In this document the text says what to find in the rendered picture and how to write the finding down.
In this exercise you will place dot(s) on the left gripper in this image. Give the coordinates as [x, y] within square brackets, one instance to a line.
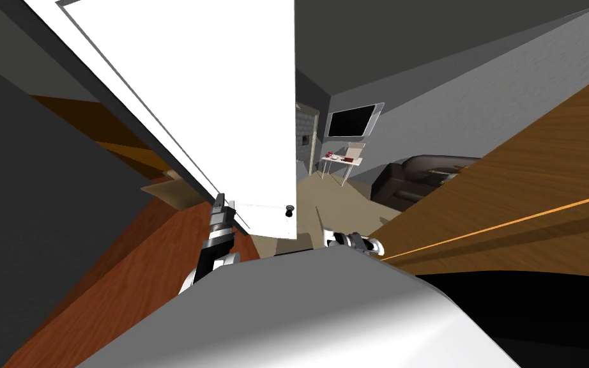
[222, 212]

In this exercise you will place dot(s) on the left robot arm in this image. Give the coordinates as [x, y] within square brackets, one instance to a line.
[211, 258]

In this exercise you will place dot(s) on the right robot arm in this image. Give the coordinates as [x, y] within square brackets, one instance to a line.
[358, 242]

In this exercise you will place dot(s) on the black door knob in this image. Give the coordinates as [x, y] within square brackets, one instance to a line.
[289, 211]

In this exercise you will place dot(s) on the white door leaf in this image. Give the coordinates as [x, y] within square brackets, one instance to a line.
[212, 102]

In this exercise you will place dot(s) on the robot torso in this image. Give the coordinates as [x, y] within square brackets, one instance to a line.
[294, 317]

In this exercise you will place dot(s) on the white side table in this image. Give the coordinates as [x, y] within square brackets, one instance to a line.
[344, 161]

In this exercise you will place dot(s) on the black sofa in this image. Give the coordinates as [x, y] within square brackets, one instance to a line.
[407, 181]

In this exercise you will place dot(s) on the black wall television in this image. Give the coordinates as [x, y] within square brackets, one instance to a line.
[350, 121]

